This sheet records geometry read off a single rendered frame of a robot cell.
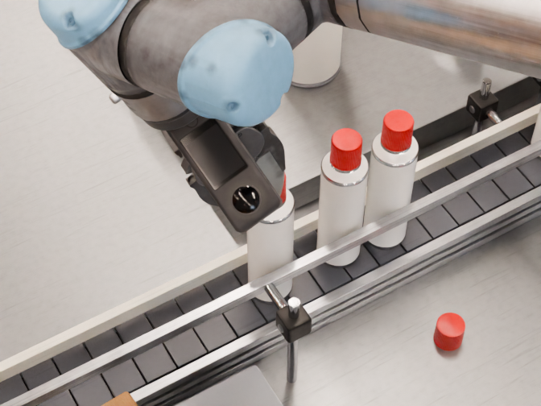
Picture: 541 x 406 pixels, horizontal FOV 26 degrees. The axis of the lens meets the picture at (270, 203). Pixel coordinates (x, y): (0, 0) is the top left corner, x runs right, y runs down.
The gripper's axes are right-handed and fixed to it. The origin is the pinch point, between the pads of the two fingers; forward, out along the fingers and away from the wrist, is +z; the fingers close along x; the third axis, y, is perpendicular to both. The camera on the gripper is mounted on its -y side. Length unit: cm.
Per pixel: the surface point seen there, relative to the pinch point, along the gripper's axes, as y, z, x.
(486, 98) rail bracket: 15.7, 33.0, -27.1
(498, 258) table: -0.4, 38.7, -16.1
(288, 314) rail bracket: -3.9, 12.8, 6.2
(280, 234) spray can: 2.9, 10.0, 2.0
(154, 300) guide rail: 8.3, 13.6, 18.3
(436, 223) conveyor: 4.6, 31.4, -12.5
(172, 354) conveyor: 2.9, 16.4, 20.1
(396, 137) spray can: 4.3, 10.5, -14.0
